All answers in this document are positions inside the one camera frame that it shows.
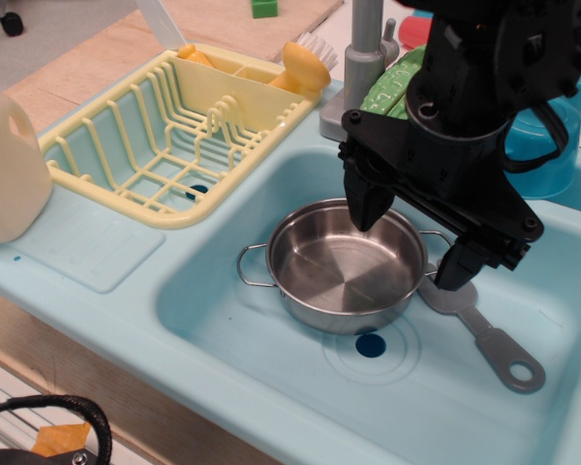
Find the yellow dish brush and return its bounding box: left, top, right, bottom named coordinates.
left=268, top=32, right=338, bottom=99

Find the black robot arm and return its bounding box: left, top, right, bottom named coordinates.
left=340, top=1, right=581, bottom=291

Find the orange yellow utensil in rack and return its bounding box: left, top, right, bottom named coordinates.
left=177, top=44, right=213, bottom=68

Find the stainless steel pot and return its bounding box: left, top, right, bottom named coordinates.
left=261, top=199, right=429, bottom=335

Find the black braided cable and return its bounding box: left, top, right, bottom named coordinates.
left=0, top=394, right=113, bottom=465

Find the cream plastic milk jug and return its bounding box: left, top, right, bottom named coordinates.
left=0, top=93, right=52, bottom=243

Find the grey plastic spatula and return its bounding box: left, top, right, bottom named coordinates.
left=418, top=263, right=546, bottom=394

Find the grey toy faucet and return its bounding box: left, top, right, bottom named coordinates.
left=320, top=0, right=400, bottom=141

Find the green toy block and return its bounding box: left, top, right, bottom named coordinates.
left=251, top=0, right=278, bottom=19

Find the black caster wheel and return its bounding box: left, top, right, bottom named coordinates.
left=0, top=12, right=24, bottom=37

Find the blue plastic cup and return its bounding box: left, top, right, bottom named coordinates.
left=502, top=72, right=581, bottom=200

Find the light blue toy sink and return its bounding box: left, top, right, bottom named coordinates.
left=0, top=77, right=581, bottom=465

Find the yellow dish drying rack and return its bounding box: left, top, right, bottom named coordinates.
left=39, top=45, right=321, bottom=229

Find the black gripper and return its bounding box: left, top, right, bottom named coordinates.
left=339, top=77, right=543, bottom=291

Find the yellow tape piece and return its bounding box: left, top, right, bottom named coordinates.
left=31, top=422, right=91, bottom=457

